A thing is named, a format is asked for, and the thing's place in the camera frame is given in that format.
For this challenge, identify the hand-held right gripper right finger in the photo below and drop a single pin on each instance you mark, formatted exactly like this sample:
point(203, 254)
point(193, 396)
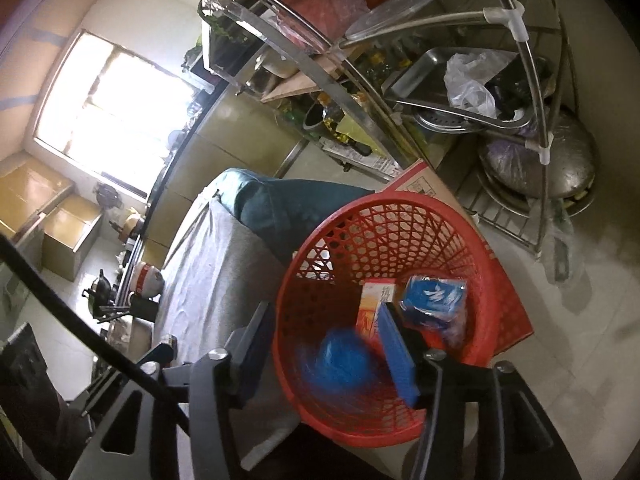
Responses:
point(397, 355)

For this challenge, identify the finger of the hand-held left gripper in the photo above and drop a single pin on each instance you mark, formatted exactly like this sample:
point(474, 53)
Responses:
point(167, 350)

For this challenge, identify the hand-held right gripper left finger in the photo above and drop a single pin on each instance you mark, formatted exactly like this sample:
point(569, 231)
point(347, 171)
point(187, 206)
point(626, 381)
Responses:
point(255, 345)

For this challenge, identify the orange and white carton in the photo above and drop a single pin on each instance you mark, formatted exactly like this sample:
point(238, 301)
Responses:
point(372, 310)

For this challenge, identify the blue plastic bag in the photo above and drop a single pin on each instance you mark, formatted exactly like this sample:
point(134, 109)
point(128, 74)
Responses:
point(342, 362)

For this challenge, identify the blue tissue packet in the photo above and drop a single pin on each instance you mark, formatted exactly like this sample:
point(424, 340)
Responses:
point(432, 300)

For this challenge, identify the red plastic mesh basket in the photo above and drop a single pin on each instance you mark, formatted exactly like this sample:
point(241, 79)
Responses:
point(400, 230)

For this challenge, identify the black cup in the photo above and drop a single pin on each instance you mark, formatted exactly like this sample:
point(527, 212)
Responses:
point(142, 306)

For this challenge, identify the white and red bowl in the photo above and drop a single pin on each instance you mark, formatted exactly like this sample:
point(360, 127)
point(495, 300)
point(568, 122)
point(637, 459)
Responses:
point(147, 280)

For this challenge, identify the black wok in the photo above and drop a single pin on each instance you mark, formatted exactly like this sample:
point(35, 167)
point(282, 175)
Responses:
point(97, 292)

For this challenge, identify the red plastic mesh tray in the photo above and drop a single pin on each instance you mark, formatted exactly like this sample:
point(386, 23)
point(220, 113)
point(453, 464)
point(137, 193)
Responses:
point(510, 310)

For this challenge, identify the tan cooking pot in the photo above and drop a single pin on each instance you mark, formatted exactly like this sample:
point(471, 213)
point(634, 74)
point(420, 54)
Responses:
point(132, 222)

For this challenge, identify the teal cushion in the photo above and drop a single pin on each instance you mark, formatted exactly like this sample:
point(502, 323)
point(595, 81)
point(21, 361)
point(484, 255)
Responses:
point(285, 205)

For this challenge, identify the small fan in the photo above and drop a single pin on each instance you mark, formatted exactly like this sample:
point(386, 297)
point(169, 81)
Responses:
point(106, 197)

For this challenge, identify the cardboard box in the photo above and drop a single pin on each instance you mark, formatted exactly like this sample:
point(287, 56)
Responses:
point(425, 185)

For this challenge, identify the clear plastic bottle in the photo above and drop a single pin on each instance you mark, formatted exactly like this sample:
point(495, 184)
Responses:
point(560, 245)

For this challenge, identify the olive kitchen counter cabinet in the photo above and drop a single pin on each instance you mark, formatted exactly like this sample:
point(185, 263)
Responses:
point(225, 125)

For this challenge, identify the black pot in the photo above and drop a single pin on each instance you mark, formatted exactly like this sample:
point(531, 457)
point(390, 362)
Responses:
point(312, 120)

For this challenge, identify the yellow oil bottle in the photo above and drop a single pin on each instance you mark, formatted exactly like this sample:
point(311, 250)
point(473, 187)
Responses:
point(345, 127)

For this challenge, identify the perforated metal steamer plate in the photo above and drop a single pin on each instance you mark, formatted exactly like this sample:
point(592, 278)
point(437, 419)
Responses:
point(440, 122)

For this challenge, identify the steel wok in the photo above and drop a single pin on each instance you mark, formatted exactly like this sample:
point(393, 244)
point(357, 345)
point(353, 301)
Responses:
point(555, 160)

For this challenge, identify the window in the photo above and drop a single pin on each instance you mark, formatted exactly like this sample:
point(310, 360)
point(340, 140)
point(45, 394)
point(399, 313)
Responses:
point(110, 105)

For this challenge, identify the wooden board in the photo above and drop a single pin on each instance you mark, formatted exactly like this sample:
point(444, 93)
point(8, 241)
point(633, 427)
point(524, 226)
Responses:
point(295, 85)

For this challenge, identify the white plastic bag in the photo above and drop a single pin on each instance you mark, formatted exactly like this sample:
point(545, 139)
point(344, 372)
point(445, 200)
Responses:
point(467, 85)

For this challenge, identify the metal tray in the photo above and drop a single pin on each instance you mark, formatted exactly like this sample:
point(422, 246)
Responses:
point(422, 67)

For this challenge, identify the black countertop oven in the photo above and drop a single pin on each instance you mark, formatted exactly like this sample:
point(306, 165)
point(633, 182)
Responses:
point(220, 45)

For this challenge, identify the clear plastic lid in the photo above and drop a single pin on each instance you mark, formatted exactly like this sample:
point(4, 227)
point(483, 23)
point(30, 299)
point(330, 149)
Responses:
point(390, 12)

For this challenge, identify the red plastic bag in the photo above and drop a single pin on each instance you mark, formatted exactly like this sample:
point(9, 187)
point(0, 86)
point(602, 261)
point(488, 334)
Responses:
point(320, 5)

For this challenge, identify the stainless steel rack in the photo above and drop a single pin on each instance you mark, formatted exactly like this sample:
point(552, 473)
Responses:
point(502, 16)

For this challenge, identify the small yellow wall cabinet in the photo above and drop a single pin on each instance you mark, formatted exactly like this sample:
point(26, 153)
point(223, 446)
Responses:
point(70, 230)

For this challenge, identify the large yellow wall cabinet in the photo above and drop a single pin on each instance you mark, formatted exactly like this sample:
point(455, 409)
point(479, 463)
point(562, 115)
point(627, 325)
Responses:
point(30, 195)

